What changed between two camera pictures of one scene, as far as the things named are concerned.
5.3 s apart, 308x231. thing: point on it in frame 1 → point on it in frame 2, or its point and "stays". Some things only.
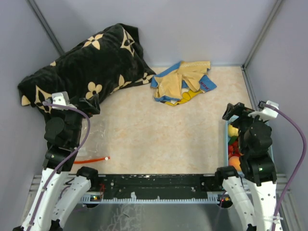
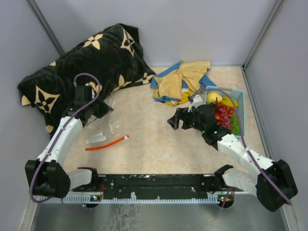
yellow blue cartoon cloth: (182, 82) stays
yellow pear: (232, 132) → (211, 97)
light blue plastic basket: (228, 121) → (238, 95)
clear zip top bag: (96, 148) → (103, 127)
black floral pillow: (112, 58) stays
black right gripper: (242, 110) → (174, 121)
